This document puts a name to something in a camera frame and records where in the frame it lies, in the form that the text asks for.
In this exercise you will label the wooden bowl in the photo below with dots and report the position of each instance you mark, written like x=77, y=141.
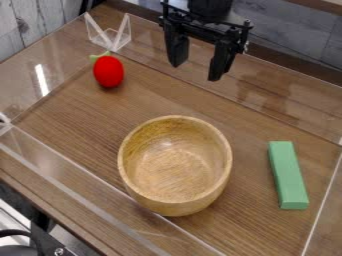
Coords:
x=173, y=162

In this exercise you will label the red plush strawberry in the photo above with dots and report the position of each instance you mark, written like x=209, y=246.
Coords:
x=107, y=69

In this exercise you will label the clear acrylic tray walls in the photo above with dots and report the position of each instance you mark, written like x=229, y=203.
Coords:
x=65, y=124

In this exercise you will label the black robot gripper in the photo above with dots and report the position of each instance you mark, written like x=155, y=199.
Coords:
x=205, y=19

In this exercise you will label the green rectangular block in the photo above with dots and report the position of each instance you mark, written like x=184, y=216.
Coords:
x=288, y=181

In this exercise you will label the clear acrylic corner bracket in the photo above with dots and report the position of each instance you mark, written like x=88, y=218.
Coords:
x=109, y=39

